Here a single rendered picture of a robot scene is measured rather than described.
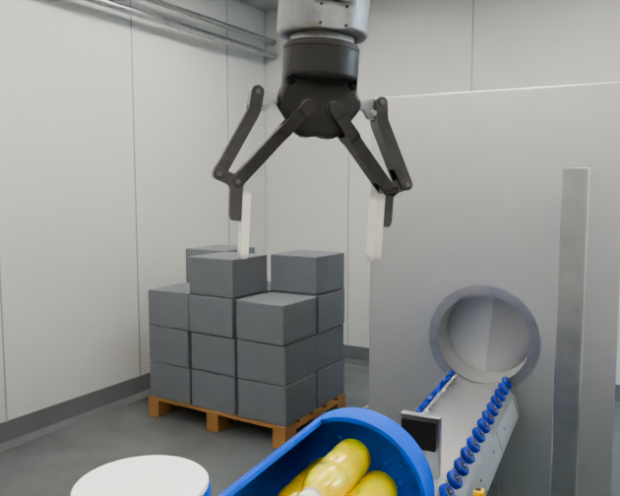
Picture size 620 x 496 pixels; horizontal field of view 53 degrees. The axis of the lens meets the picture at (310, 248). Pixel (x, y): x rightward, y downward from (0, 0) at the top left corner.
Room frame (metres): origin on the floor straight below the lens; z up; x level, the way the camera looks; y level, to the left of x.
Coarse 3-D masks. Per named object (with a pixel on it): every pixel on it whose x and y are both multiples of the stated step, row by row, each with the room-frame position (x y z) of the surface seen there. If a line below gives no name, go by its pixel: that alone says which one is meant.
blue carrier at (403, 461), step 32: (320, 416) 1.17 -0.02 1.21; (352, 416) 1.11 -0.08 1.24; (384, 416) 1.13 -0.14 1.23; (288, 448) 1.01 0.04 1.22; (320, 448) 1.19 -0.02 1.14; (384, 448) 1.13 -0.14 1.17; (416, 448) 1.09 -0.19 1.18; (256, 480) 1.04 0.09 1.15; (288, 480) 1.17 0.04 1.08; (416, 480) 1.10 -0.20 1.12
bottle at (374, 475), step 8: (368, 472) 1.09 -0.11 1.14; (376, 472) 1.08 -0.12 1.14; (384, 472) 1.08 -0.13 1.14; (360, 480) 1.07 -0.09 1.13; (368, 480) 1.05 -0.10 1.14; (376, 480) 1.05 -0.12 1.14; (384, 480) 1.05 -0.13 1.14; (392, 480) 1.07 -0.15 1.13; (360, 488) 1.02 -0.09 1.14; (368, 488) 1.02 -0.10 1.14; (376, 488) 1.02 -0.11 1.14; (384, 488) 1.04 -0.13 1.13; (392, 488) 1.05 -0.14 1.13
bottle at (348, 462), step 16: (336, 448) 1.07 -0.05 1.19; (352, 448) 1.07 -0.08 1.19; (320, 464) 1.00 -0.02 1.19; (336, 464) 1.00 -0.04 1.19; (352, 464) 1.03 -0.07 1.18; (368, 464) 1.08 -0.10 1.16; (304, 480) 0.98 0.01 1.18; (320, 480) 0.96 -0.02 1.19; (336, 480) 0.97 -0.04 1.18; (352, 480) 1.01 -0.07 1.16
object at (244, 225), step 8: (248, 192) 0.60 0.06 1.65; (248, 200) 0.60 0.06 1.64; (248, 208) 0.60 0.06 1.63; (248, 216) 0.60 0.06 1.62; (240, 224) 0.62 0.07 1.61; (248, 224) 0.60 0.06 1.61; (240, 232) 0.61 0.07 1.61; (248, 232) 0.61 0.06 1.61; (240, 240) 0.61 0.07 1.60; (248, 240) 0.61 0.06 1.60; (240, 248) 0.61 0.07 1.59; (248, 248) 0.61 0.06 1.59; (240, 256) 0.61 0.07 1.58
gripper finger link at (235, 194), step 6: (228, 174) 0.61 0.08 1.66; (234, 174) 0.61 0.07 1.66; (222, 180) 0.61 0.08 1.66; (228, 180) 0.61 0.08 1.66; (228, 186) 0.61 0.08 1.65; (234, 192) 0.61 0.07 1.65; (240, 192) 0.61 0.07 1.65; (234, 198) 0.61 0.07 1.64; (240, 198) 0.61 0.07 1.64; (234, 204) 0.61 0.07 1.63; (240, 204) 0.61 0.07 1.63; (228, 210) 0.62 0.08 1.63; (234, 210) 0.61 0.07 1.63; (240, 210) 0.61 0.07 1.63; (234, 216) 0.61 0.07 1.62; (240, 216) 0.61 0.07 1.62
